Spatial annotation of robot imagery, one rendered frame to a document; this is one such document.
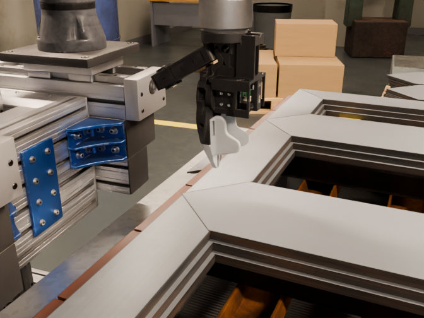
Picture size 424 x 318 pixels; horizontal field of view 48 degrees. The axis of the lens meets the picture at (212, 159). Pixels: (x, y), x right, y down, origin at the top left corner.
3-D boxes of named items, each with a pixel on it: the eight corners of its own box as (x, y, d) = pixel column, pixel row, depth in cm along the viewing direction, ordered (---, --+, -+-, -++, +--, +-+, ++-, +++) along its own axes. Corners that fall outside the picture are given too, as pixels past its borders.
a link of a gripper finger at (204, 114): (206, 148, 70) (205, 89, 67) (196, 146, 71) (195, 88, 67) (218, 138, 74) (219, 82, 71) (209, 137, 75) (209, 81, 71)
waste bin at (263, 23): (284, 61, 623) (288, 6, 597) (246, 58, 640) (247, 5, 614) (293, 54, 668) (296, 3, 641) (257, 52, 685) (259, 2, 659)
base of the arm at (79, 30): (23, 50, 104) (15, 2, 100) (64, 40, 117) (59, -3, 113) (82, 55, 99) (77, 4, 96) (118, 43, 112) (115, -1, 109)
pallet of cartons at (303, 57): (342, 93, 474) (350, 19, 447) (343, 122, 388) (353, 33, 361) (218, 86, 502) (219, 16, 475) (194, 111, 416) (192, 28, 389)
